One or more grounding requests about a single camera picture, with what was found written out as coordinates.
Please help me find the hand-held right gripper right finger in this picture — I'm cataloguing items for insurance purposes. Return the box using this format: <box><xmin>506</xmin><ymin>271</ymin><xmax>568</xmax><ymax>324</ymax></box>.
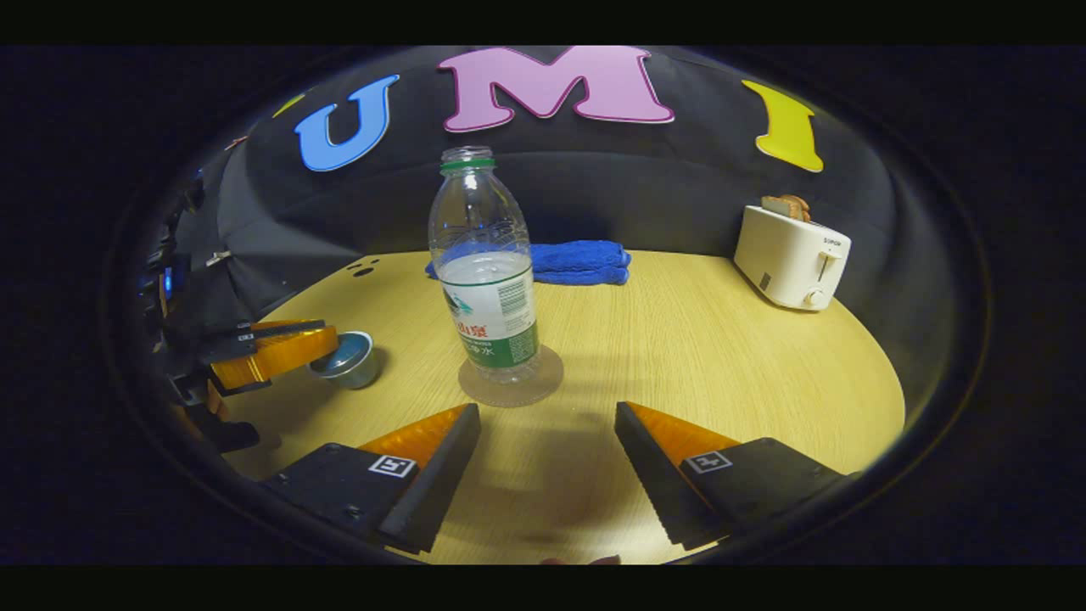
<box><xmin>614</xmin><ymin>401</ymin><xmax>856</xmax><ymax>551</ymax></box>

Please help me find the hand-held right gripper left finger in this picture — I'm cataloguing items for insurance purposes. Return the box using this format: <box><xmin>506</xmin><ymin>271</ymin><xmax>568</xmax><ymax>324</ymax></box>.
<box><xmin>259</xmin><ymin>403</ymin><xmax>482</xmax><ymax>554</ymax></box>

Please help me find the round brown coaster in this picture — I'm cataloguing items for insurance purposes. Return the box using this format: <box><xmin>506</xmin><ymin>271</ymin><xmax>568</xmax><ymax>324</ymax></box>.
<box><xmin>458</xmin><ymin>344</ymin><xmax>565</xmax><ymax>409</ymax></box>

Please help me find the clear plastic water bottle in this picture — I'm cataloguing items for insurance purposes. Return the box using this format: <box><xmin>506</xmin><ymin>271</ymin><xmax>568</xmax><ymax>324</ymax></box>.
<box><xmin>428</xmin><ymin>146</ymin><xmax>544</xmax><ymax>385</ymax></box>

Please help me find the dark equipment stand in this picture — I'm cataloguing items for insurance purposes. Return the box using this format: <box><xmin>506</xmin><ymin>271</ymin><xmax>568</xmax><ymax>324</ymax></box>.
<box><xmin>138</xmin><ymin>170</ymin><xmax>210</xmax><ymax>345</ymax></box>

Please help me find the blue folded towel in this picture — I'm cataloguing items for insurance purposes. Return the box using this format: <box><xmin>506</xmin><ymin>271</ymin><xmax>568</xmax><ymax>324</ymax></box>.
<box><xmin>424</xmin><ymin>240</ymin><xmax>633</xmax><ymax>287</ymax></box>

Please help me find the white toaster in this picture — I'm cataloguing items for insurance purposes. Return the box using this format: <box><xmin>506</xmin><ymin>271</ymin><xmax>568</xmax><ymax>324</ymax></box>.
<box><xmin>733</xmin><ymin>204</ymin><xmax>853</xmax><ymax>312</ymax></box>

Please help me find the black backdrop cloth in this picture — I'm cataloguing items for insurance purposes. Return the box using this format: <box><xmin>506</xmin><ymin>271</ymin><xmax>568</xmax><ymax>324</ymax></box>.
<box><xmin>170</xmin><ymin>47</ymin><xmax>955</xmax><ymax>408</ymax></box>

